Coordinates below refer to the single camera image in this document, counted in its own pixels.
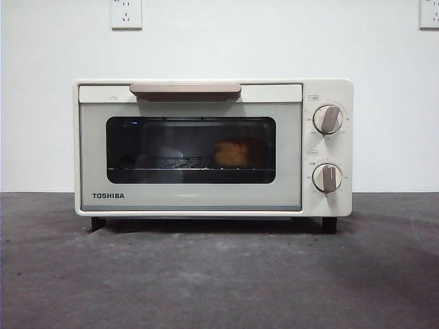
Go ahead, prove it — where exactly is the golden bread loaf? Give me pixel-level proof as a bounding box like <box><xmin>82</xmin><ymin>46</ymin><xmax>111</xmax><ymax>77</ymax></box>
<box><xmin>213</xmin><ymin>136</ymin><xmax>267</xmax><ymax>169</ymax></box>

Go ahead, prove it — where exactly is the glass oven door brown handle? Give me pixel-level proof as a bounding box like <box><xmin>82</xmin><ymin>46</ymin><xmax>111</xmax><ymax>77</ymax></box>
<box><xmin>78</xmin><ymin>82</ymin><xmax>303</xmax><ymax>212</ymax></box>

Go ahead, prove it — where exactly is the cream oven knob brown grip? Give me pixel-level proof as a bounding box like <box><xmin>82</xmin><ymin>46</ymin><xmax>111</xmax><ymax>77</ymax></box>
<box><xmin>313</xmin><ymin>104</ymin><xmax>345</xmax><ymax>135</ymax></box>
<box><xmin>312</xmin><ymin>162</ymin><xmax>343</xmax><ymax>193</ymax></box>

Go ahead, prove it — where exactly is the cream Toshiba toaster oven body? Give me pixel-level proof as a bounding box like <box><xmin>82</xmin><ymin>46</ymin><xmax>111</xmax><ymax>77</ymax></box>
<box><xmin>71</xmin><ymin>78</ymin><xmax>354</xmax><ymax>234</ymax></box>

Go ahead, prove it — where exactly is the metal wire oven rack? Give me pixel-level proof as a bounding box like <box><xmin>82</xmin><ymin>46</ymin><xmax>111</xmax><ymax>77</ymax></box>
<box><xmin>106</xmin><ymin>156</ymin><xmax>275</xmax><ymax>171</ymax></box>

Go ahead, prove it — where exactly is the white wall socket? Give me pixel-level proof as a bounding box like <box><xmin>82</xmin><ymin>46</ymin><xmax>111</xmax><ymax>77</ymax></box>
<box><xmin>418</xmin><ymin>0</ymin><xmax>439</xmax><ymax>30</ymax></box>
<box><xmin>110</xmin><ymin>0</ymin><xmax>143</xmax><ymax>30</ymax></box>

